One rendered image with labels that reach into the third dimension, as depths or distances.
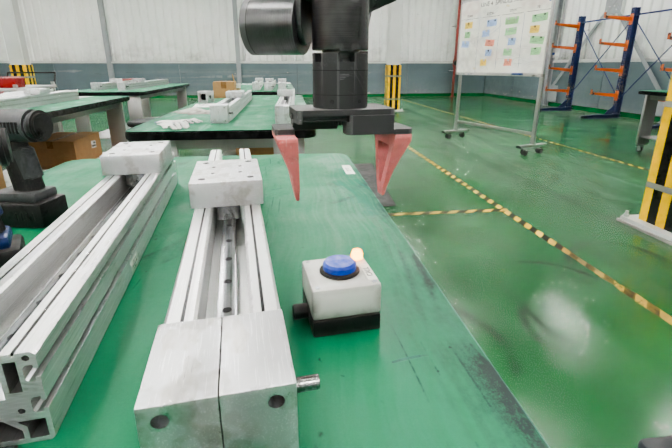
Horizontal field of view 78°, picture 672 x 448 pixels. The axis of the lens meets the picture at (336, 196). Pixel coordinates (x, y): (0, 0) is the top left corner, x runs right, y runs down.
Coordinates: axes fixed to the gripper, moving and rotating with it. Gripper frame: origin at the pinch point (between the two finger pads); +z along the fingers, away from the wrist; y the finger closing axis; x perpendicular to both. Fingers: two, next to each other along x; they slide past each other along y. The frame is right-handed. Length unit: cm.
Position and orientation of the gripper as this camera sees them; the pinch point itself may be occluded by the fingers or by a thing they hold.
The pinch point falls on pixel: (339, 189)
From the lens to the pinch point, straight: 46.7
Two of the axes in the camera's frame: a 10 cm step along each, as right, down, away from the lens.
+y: -9.7, 0.7, -2.1
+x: 2.2, 2.9, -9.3
